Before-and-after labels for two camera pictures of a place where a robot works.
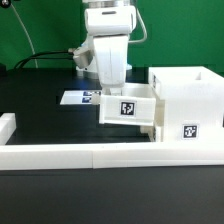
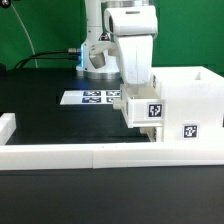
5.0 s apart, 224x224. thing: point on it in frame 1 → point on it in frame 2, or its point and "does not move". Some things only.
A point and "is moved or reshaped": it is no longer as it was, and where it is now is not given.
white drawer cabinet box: (193, 103) does not move
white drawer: (137, 105) is moved or reshaped
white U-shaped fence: (18, 157) does not move
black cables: (45, 57) does not move
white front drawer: (155, 133) does not move
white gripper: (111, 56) → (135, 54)
